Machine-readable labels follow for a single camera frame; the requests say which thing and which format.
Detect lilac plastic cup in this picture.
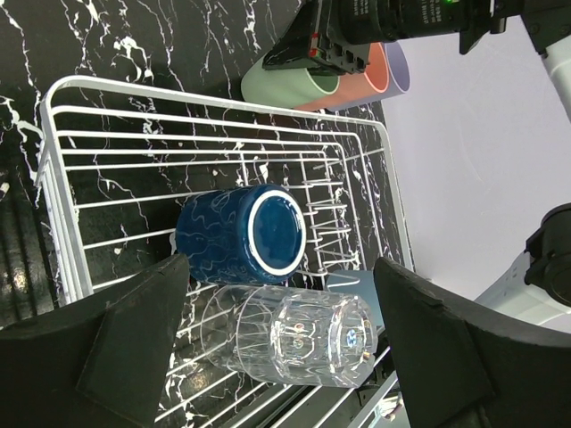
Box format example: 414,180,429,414
329,42,410,111

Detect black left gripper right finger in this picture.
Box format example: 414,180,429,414
374,258,570,427

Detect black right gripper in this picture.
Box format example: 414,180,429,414
262,1,506,75

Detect white wire dish rack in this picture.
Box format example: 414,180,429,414
33,74,416,428

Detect green plastic cup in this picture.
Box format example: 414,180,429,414
241,59,340,109

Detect light blue plastic cup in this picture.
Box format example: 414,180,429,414
324,270,385,328

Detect pink plastic cup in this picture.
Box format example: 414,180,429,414
295,43,390,111

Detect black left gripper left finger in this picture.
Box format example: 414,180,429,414
1,255,189,427

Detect clear glass tumbler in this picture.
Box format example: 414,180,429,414
200,285,378,388

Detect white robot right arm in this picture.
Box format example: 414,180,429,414
264,1,570,330

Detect dark blue ceramic mug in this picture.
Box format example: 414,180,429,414
174,185,307,285

